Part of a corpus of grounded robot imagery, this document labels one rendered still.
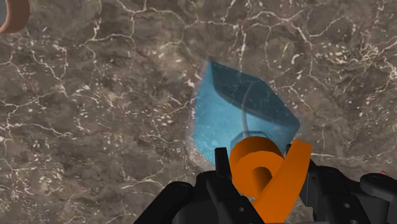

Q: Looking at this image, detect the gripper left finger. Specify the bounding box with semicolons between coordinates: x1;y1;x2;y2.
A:
134;146;265;224

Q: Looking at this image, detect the brown rounded object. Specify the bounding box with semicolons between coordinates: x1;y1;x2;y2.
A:
0;0;31;35

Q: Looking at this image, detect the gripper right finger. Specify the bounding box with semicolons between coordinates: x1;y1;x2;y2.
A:
286;143;397;224

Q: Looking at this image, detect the blue spray bottle orange nozzle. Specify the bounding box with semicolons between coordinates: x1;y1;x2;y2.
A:
192;60;313;224

